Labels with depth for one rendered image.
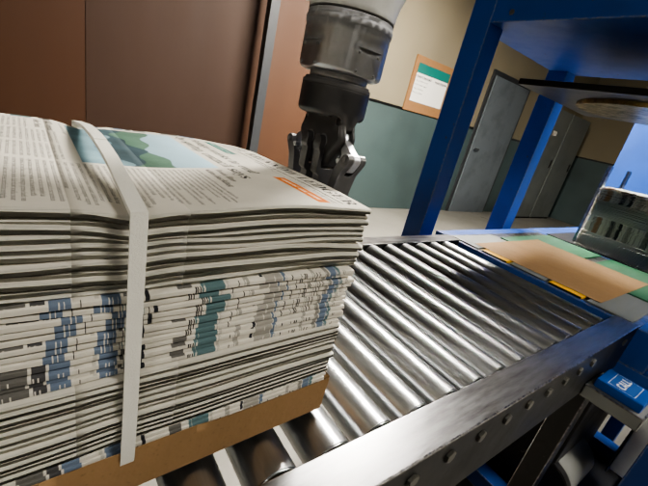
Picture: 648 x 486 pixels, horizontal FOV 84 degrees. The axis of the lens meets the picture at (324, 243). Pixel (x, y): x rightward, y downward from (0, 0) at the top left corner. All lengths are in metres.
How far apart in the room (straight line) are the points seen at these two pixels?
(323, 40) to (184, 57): 3.02
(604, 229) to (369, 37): 1.61
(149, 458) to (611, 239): 1.78
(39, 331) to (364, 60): 0.34
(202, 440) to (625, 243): 1.74
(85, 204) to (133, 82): 3.10
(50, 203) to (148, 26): 3.13
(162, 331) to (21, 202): 0.11
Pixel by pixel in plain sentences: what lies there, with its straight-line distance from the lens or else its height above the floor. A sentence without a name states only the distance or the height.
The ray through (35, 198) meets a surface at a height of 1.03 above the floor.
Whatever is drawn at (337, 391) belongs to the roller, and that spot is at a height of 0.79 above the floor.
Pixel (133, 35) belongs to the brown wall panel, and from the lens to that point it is 3.32.
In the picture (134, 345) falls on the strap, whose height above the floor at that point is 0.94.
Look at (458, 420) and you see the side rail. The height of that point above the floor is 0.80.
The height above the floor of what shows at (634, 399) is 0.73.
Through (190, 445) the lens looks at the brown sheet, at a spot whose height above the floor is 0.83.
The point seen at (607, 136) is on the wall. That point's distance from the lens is 9.03.
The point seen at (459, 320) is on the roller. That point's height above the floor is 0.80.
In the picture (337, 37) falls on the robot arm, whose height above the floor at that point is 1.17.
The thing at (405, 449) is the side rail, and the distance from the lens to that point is 0.44.
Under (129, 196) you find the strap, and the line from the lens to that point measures 0.24.
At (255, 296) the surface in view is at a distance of 0.28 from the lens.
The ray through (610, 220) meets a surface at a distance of 1.88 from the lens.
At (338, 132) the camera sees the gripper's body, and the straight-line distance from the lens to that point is 0.40.
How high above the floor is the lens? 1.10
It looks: 20 degrees down
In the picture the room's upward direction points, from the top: 13 degrees clockwise
